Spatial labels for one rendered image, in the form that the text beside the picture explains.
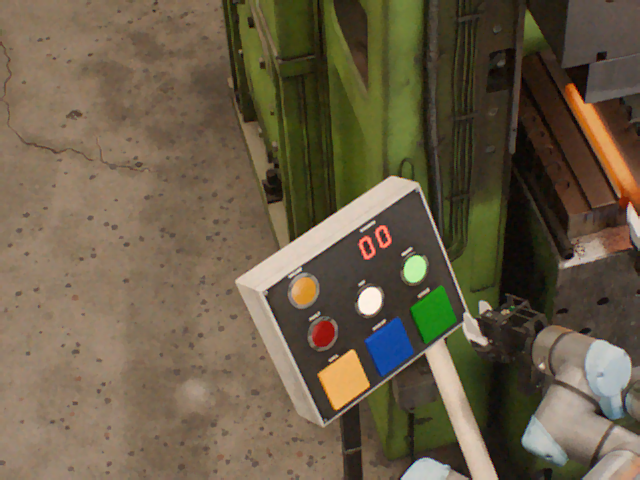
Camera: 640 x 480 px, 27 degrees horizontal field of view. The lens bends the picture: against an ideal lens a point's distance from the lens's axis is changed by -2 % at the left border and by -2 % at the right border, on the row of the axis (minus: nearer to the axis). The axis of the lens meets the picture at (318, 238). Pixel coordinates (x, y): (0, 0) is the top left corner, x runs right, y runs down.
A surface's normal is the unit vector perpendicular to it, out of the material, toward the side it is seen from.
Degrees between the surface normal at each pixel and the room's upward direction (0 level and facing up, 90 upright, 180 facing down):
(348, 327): 60
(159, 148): 0
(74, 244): 0
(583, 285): 90
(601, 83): 90
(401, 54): 90
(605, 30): 90
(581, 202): 0
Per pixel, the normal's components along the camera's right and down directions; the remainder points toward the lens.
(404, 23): 0.25, 0.74
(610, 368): 0.53, 0.18
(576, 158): -0.05, -0.63
